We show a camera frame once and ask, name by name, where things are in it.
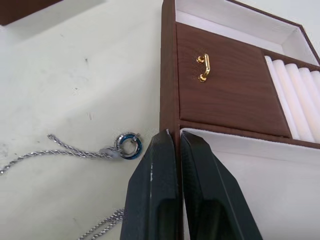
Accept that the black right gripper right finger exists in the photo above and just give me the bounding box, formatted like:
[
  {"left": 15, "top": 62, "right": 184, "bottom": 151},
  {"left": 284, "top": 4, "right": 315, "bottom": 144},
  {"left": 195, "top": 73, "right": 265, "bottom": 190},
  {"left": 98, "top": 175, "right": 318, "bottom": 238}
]
[{"left": 180, "top": 130, "right": 264, "bottom": 240}]

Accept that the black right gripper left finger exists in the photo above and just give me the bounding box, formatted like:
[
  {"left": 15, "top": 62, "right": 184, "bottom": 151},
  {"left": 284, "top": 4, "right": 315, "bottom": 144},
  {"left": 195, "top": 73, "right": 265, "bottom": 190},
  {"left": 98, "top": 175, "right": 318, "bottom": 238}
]
[{"left": 119, "top": 128, "right": 180, "bottom": 240}]

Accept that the brown wooden jewelry tray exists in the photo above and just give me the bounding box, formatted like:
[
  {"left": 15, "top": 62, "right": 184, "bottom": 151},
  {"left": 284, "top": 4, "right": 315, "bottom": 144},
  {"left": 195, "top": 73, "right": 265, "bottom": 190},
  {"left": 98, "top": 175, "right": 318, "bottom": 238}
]
[{"left": 159, "top": 0, "right": 320, "bottom": 240}]

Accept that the silver chain with blue ring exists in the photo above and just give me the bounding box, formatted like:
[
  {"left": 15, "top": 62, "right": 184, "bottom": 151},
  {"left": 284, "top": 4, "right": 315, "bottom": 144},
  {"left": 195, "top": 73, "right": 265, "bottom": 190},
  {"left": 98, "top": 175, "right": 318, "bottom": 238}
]
[{"left": 0, "top": 131, "right": 143, "bottom": 240}]

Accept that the gold tray lid handle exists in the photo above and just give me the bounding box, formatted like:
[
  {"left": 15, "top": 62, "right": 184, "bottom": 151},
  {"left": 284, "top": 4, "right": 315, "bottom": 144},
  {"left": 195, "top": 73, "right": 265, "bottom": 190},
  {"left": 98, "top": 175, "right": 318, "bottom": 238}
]
[{"left": 195, "top": 53, "right": 211, "bottom": 83}]

